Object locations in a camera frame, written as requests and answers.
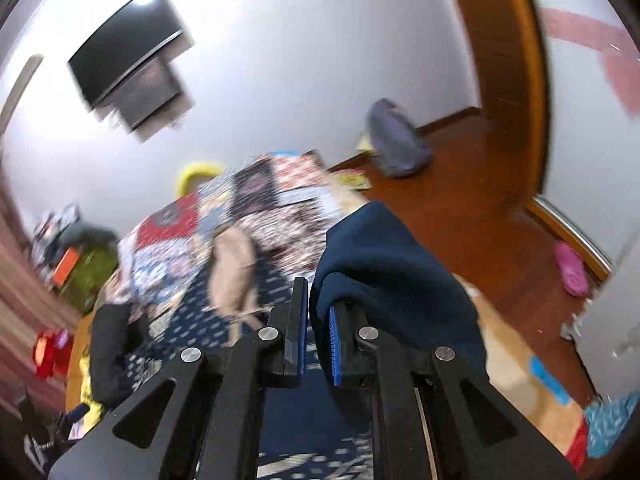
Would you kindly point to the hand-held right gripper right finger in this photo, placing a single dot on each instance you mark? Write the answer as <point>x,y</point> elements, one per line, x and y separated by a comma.
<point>335,350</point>

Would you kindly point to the plain navy blue garment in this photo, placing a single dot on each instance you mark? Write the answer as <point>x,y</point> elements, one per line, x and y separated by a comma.
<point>390,270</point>

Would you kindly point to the wooden door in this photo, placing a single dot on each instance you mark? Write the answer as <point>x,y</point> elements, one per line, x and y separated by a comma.
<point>495,60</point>

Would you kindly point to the white cabinet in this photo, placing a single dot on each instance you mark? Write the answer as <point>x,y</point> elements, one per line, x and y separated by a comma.
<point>612,320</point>

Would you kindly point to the colourful book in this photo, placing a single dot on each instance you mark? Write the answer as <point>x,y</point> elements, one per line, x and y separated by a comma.
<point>352,180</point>

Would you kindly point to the yellow plastic object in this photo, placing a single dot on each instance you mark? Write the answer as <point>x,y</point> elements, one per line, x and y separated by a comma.
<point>190,172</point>

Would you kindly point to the yellow cloth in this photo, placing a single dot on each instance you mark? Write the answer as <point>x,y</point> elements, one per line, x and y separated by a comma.
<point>86,395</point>

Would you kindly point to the yellow pad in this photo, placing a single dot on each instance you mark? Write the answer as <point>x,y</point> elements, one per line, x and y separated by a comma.
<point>364,144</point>

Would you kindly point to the patchwork printed blanket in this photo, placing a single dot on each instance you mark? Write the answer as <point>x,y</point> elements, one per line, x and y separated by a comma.
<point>295,215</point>

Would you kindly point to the black cloth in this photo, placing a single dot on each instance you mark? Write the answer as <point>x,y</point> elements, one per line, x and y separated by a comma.
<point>115,350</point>

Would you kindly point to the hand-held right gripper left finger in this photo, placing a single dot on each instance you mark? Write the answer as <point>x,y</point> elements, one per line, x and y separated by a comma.
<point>301,340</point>

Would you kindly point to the dark grey cloth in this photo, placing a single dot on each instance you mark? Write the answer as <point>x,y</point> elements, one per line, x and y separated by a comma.
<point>85,232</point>

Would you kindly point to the green bag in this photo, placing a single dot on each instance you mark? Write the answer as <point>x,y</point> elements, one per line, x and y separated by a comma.
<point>92,275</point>

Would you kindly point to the orange box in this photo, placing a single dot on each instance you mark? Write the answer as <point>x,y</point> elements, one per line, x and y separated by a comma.
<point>65,266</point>

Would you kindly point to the pink slipper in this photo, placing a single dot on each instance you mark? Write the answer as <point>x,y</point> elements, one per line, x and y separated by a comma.
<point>570,267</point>

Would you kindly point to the teal patterned cloth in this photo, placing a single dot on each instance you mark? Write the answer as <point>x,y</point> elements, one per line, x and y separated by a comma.
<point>607,425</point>

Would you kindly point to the wall-mounted black television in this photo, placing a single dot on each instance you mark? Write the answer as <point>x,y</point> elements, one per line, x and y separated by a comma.
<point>120,55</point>

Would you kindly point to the beige cloth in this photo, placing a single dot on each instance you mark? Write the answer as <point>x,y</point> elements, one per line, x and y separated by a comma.
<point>232,270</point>

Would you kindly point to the navy paisley print garment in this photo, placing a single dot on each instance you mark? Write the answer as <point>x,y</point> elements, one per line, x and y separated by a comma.
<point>310,425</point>

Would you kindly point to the red toy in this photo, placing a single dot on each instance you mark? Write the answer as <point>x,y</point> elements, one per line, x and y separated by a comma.
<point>50,352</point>

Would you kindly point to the purple grey backpack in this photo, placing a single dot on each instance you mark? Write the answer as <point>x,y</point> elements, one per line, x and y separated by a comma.
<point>397,140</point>

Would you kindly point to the cream blanket with colourful patches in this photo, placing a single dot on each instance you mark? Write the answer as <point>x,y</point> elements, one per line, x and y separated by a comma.
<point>505,360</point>

